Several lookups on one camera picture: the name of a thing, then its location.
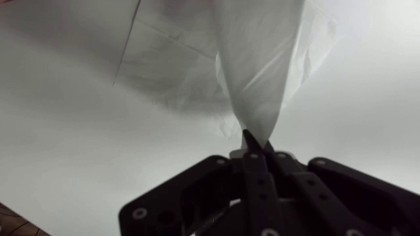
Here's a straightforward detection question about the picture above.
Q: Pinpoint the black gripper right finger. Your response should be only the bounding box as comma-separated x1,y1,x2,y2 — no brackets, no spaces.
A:
263,143,420,236

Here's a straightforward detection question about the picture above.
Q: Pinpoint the white tissue pulled from box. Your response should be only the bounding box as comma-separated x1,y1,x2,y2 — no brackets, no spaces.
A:
212,0,340,148

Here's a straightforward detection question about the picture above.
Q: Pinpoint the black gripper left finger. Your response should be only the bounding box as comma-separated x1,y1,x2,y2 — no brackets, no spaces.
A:
118,128,280,236

